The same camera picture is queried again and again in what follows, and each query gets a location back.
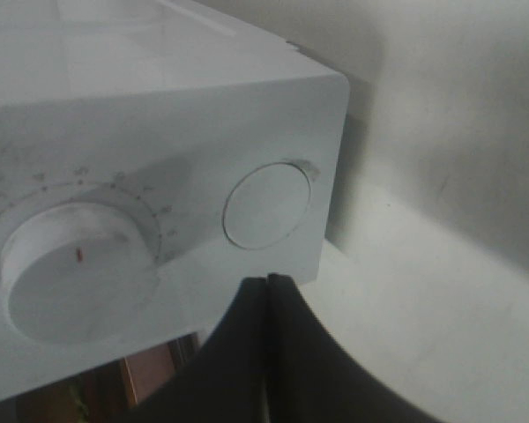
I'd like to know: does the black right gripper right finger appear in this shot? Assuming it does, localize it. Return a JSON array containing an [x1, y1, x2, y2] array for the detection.
[[266, 274, 435, 422]]

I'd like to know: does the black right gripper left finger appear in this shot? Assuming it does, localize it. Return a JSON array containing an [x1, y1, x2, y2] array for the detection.
[[134, 278, 267, 422]]

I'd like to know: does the round white door release button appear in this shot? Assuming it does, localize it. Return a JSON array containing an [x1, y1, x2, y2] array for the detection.
[[221, 162, 311, 250]]

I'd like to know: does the white timer knob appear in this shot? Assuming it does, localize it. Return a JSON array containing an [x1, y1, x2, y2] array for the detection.
[[1, 203, 159, 345]]

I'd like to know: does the pink round plate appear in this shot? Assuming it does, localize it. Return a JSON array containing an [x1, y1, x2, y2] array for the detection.
[[120, 332, 199, 408]]

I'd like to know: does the burger with lettuce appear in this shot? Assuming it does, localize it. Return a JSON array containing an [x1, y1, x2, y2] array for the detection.
[[69, 382, 88, 423]]

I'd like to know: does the white microwave oven body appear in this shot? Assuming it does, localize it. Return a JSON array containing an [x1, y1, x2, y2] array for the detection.
[[0, 1, 349, 401]]

